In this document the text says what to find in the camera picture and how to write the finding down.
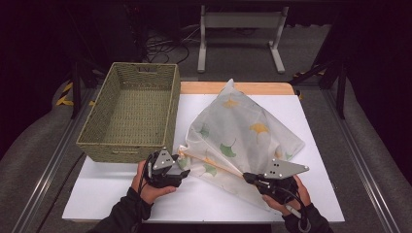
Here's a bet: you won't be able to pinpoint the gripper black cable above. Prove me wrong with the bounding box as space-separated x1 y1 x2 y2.
137 153 155 224
285 187 313 233

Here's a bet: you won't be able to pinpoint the black metal stand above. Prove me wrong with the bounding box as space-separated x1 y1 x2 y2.
71 59 98 119
291 57 349 120

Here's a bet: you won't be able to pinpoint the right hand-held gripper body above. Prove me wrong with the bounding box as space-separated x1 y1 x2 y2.
257 158 310 205

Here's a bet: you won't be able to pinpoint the leaf-print mesh laundry bag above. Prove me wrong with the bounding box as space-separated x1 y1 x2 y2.
177 78 306 212

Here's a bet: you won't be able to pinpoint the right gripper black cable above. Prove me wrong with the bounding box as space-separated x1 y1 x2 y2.
285 187 313 233

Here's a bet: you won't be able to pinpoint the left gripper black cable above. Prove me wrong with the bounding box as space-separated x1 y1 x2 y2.
137 153 155 224

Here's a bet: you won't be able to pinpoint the grey metal stand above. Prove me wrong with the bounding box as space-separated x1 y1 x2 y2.
197 4 290 75

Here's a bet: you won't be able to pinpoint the green woven basket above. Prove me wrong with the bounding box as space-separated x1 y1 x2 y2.
76 61 182 164

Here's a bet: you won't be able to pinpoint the black floor cables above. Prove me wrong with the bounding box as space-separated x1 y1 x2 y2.
142 25 202 65

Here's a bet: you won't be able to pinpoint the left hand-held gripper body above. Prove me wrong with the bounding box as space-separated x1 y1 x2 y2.
148 148 181 189

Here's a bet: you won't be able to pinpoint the yellow-black floor tape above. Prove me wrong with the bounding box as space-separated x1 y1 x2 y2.
292 66 326 80
55 82 95 108

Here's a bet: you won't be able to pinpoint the person's left hand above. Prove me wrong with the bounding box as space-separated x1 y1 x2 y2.
130 160 178 206

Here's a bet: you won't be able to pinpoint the person's right hand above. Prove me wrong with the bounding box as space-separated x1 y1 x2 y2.
261 176 311 216

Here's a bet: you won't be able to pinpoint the grey metal floor rail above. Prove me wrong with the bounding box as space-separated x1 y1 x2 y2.
11 88 98 233
324 88 402 233

